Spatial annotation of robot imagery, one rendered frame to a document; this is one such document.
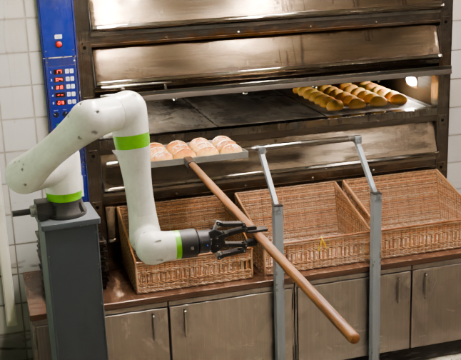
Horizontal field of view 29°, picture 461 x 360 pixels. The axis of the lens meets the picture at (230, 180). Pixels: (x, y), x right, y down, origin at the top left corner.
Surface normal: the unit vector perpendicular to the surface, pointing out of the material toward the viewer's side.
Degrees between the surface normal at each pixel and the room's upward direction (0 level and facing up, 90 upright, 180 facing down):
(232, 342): 90
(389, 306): 91
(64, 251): 90
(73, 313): 90
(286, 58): 70
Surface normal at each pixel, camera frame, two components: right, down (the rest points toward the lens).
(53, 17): 0.28, 0.26
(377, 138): 0.25, -0.08
